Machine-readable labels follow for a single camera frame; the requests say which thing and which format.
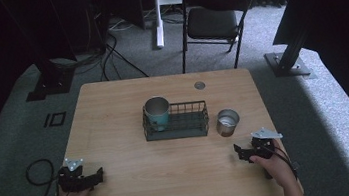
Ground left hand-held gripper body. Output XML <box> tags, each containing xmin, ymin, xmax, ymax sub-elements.
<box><xmin>54</xmin><ymin>155</ymin><xmax>91</xmax><ymax>196</ymax></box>

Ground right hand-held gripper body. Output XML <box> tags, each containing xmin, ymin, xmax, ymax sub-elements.
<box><xmin>247</xmin><ymin>125</ymin><xmax>286</xmax><ymax>162</ymax></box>

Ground black wire basket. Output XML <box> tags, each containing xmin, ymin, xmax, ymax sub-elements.
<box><xmin>139</xmin><ymin>98</ymin><xmax>212</xmax><ymax>144</ymax></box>

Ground teal metal cup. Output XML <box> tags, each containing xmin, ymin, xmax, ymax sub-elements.
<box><xmin>142</xmin><ymin>94</ymin><xmax>174</xmax><ymax>134</ymax></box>

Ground person's right hand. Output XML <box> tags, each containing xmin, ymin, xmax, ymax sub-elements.
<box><xmin>247</xmin><ymin>137</ymin><xmax>299</xmax><ymax>193</ymax></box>

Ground silver metal cup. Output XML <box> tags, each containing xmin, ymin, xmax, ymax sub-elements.
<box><xmin>213</xmin><ymin>106</ymin><xmax>244</xmax><ymax>139</ymax></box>

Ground grey round table grommet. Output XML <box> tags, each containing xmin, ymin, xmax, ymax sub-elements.
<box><xmin>193</xmin><ymin>80</ymin><xmax>207</xmax><ymax>92</ymax></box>

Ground black metal stand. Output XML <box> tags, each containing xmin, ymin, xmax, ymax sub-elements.
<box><xmin>0</xmin><ymin>0</ymin><xmax>80</xmax><ymax>105</ymax></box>
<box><xmin>259</xmin><ymin>20</ymin><xmax>317</xmax><ymax>85</ymax></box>

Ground black folding chair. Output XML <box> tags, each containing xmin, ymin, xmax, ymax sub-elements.
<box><xmin>173</xmin><ymin>0</ymin><xmax>260</xmax><ymax>76</ymax></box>

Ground dark cabinet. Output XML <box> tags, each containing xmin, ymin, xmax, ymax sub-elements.
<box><xmin>109</xmin><ymin>0</ymin><xmax>147</xmax><ymax>35</ymax></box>

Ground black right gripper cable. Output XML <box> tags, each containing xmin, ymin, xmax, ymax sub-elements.
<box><xmin>262</xmin><ymin>142</ymin><xmax>302</xmax><ymax>185</ymax></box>

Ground black floor cables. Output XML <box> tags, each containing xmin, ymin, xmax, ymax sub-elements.
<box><xmin>45</xmin><ymin>10</ymin><xmax>151</xmax><ymax>91</ymax></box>

